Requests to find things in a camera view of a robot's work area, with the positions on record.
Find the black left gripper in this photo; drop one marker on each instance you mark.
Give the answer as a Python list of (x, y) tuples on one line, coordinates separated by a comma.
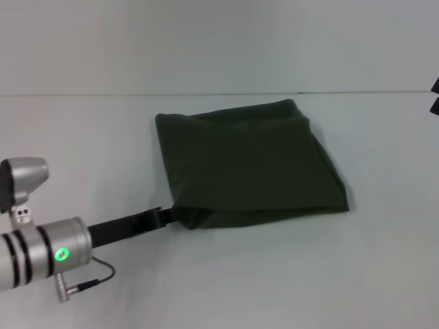
[(123, 226)]

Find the dark green t-shirt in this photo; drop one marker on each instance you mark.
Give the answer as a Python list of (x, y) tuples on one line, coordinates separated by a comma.
[(247, 161)]

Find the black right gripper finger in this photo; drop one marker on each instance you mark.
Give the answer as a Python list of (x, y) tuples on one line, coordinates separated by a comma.
[(436, 85), (435, 107)]

